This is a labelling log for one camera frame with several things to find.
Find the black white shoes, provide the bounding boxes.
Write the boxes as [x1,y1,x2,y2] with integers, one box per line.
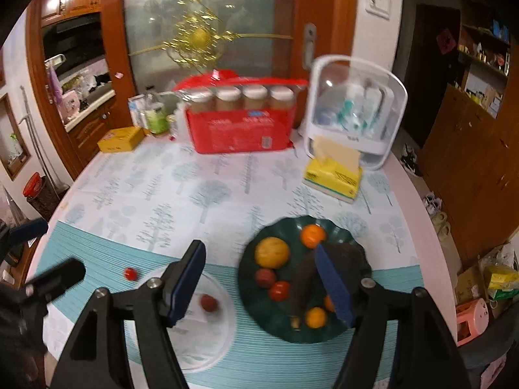
[399,144,424,177]

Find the cardboard box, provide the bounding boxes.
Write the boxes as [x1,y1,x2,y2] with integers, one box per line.
[454,265,487,304]

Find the dark woven basket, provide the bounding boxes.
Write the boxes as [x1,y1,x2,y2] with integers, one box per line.
[26,178,69,221]

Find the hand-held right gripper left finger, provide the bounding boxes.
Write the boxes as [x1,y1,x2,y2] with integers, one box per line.
[49,240,207,389]

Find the yellow tissue pack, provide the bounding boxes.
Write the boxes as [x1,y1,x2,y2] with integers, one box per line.
[302,136,363,203]

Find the teal bottle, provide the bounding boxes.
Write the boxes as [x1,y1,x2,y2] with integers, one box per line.
[338,97,357,128]

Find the dark green scalloped plate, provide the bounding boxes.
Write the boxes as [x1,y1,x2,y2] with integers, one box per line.
[237,216,373,344]

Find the pink plastic stool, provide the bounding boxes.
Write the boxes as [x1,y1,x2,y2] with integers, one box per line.
[454,298,489,347]

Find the wooden kitchen cabinet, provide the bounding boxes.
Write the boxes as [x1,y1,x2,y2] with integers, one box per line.
[65,89,134,183]

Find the yellow tin box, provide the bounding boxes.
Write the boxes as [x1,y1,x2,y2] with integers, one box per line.
[96,126,144,153]

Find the red bin lid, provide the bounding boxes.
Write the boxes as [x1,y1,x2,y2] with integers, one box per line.
[23,172,46,199]

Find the white floral plate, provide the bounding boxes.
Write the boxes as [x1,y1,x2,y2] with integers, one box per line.
[140,265,238,371]

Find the pale green shoes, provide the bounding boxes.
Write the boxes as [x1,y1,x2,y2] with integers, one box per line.
[432,213,453,248]

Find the pink box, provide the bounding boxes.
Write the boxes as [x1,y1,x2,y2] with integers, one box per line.
[61,91,80,120]

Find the red plastic package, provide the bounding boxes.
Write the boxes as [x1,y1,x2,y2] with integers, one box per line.
[174,69,309,155]

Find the wooden shelf with items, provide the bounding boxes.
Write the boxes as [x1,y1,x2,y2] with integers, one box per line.
[450,4,512,118]

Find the medium orange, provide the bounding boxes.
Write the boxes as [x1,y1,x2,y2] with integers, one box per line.
[300,224,327,249]

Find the white wall switch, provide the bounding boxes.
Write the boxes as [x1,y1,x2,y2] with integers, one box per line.
[365,0,393,19]

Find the metal door handle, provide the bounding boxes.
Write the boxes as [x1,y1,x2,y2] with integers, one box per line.
[302,23,317,69]

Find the wooden picture frame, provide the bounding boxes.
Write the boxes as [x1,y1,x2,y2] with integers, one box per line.
[0,93,31,181]

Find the white bottle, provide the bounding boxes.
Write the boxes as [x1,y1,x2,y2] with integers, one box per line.
[363,85,384,130]

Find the red paper decoration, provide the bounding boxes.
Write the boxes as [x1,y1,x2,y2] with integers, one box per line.
[436,28,457,55]

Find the tan jar white lid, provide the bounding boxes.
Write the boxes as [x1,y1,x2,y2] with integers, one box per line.
[242,85,269,110]
[269,86,295,110]
[216,86,243,111]
[188,91,215,114]

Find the glass bottle green label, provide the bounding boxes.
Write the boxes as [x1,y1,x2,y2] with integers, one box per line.
[144,103,169,135]

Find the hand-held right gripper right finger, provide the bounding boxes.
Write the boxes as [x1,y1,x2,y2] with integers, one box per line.
[314,243,473,389]

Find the white plastic bag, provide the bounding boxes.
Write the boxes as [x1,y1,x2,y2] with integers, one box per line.
[480,243,515,268]

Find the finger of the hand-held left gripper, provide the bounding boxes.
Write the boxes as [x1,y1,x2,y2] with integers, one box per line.
[0,218,49,248]
[24,257,87,304]

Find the white blue carton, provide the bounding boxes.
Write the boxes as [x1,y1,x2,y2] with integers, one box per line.
[129,96,149,128]

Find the grey chair back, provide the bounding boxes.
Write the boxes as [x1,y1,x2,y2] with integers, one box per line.
[462,320,519,369]

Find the brown wooden cupboard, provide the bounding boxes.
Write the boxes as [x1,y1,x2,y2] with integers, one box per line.
[417,83,519,268]

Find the yellow packet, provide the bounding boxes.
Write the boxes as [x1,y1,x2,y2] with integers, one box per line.
[484,265,519,298]

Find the overripe dark banana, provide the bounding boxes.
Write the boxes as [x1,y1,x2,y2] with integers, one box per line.
[290,251,325,329]

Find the gold door ornament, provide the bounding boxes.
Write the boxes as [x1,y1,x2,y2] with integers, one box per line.
[130,0,295,69]

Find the dark avocado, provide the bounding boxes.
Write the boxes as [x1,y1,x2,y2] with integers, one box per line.
[324,243,366,288]

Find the purple hanging cloth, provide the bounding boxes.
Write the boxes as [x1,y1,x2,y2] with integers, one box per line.
[46,65,63,108]

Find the white storage box clear lid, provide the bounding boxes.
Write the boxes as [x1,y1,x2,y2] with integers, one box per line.
[302,54,408,171]

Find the large yellow orange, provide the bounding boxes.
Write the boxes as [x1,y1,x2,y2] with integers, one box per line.
[255,237,291,269]

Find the metal pole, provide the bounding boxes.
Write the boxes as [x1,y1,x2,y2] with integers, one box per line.
[20,89,53,187]

